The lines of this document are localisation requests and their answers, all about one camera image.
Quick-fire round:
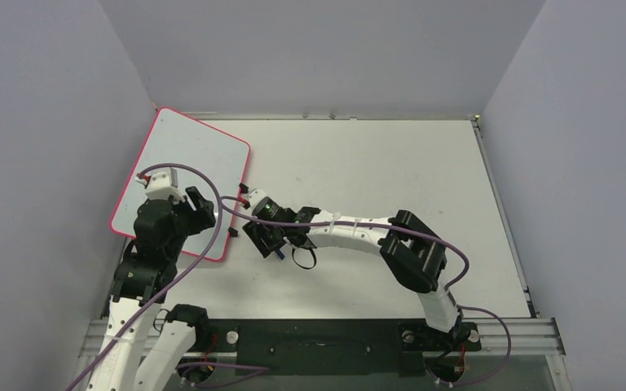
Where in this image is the pink-framed whiteboard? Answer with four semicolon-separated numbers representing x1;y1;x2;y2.
108;108;251;264

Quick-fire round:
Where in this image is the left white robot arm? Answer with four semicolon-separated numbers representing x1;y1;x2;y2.
87;187;218;390

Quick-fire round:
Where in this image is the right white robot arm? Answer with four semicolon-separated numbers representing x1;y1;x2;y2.
241;192;479;349

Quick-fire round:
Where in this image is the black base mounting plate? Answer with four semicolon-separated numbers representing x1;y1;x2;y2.
189;319;482;377

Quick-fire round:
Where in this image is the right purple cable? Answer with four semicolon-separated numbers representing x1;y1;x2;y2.
218;195;513;389

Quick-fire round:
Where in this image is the purple cable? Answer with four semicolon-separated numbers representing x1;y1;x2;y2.
64;162;224;391
218;195;513;389

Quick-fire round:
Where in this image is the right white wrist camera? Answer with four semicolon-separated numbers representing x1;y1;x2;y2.
241;188;269;213

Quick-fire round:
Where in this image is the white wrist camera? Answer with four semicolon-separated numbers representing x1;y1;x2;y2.
241;188;269;213
134;168;185;204

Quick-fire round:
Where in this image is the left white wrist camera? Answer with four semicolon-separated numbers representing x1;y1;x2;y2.
134;168;185;204

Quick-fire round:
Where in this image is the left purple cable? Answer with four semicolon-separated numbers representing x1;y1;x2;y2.
64;162;224;391

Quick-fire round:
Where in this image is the aluminium front rail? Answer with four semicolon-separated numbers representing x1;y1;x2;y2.
78;318;566;358

